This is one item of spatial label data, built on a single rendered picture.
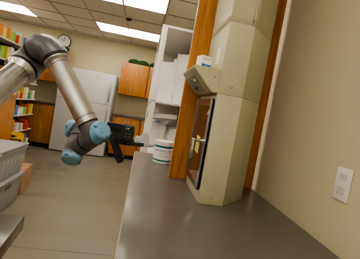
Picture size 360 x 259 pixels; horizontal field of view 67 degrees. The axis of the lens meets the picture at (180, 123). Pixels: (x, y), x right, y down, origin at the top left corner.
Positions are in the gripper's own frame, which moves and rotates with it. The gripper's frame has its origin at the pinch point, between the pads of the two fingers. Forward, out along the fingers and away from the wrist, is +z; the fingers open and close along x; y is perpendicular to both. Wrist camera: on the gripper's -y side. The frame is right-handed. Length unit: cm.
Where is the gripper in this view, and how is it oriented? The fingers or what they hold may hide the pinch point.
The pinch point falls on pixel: (151, 146)
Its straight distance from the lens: 116.5
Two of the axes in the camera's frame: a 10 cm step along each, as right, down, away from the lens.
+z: 9.8, 1.6, 1.5
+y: 1.7, -9.8, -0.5
